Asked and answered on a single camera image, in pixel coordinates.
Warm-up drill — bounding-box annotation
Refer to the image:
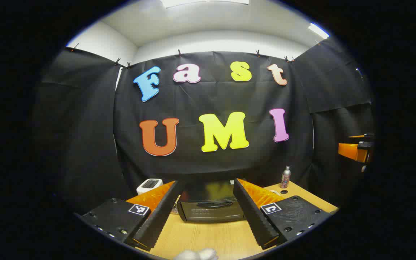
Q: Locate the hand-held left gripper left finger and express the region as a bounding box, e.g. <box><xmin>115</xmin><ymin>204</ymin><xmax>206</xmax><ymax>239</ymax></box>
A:
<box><xmin>79</xmin><ymin>181</ymin><xmax>184</xmax><ymax>252</ymax></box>

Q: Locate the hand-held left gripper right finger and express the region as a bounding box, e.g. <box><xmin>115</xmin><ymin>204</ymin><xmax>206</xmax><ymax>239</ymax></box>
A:
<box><xmin>233</xmin><ymin>178</ymin><xmax>334</xmax><ymax>250</ymax></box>

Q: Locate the black electric oven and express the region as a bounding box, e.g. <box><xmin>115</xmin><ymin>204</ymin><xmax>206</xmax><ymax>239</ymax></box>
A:
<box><xmin>177</xmin><ymin>180</ymin><xmax>246</xmax><ymax>223</ymax></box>

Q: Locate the white toaster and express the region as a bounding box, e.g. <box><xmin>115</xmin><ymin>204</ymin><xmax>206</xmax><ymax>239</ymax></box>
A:
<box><xmin>136</xmin><ymin>178</ymin><xmax>164</xmax><ymax>195</ymax></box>

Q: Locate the silver spray bottle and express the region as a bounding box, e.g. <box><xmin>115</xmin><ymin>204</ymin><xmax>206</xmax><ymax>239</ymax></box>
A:
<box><xmin>280</xmin><ymin>166</ymin><xmax>291</xmax><ymax>189</ymax></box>

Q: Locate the ceiling light panel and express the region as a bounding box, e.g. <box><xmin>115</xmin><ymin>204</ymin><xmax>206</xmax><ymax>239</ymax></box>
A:
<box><xmin>160</xmin><ymin>0</ymin><xmax>250</xmax><ymax>8</ymax></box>
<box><xmin>308</xmin><ymin>23</ymin><xmax>330</xmax><ymax>39</ymax></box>

